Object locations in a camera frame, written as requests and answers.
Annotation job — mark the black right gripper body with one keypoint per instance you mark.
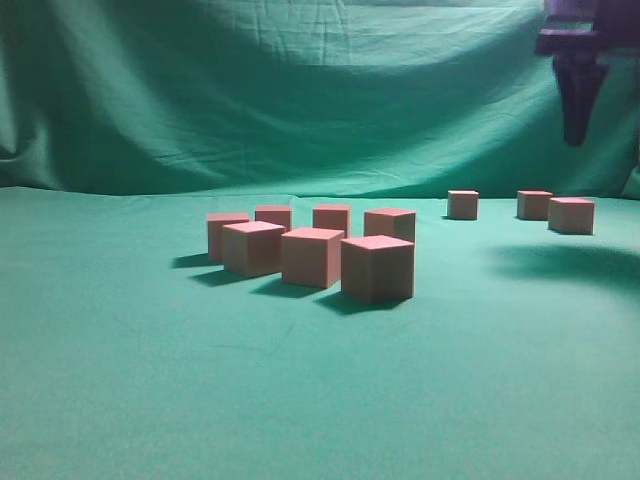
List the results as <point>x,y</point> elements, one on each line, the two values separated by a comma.
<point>606,27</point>

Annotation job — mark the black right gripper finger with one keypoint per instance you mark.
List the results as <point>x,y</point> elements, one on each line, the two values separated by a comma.
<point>579,80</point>

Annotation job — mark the pink cube column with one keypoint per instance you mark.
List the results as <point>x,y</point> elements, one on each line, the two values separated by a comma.
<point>462,204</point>
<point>333,216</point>
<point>393,222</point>
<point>571,215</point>
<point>533,204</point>
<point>275,214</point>
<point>311,257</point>
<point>377,269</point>
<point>252,249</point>
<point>215,223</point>

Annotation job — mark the green cloth backdrop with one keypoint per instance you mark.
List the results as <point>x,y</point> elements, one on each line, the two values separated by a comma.
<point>126,354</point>

